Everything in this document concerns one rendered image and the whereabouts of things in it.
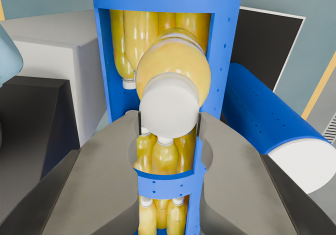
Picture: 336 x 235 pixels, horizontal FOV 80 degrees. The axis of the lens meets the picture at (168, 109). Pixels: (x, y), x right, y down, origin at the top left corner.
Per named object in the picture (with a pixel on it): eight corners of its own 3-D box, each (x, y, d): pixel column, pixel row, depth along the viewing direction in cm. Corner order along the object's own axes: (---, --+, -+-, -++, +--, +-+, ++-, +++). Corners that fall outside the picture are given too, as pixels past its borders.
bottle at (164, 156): (173, 204, 55) (176, 149, 46) (148, 198, 56) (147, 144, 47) (178, 183, 61) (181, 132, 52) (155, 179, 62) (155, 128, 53)
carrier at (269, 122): (208, 98, 156) (245, 99, 156) (247, 195, 79) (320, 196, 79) (212, 62, 142) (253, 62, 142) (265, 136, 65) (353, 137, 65)
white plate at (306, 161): (249, 197, 77) (248, 195, 79) (321, 198, 78) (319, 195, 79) (267, 139, 64) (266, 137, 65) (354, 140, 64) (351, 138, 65)
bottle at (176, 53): (166, 17, 29) (146, 31, 12) (209, 41, 30) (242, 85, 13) (146, 60, 32) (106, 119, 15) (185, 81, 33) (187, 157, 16)
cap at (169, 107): (158, 65, 13) (154, 73, 12) (208, 92, 14) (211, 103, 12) (134, 111, 15) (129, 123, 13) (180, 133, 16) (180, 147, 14)
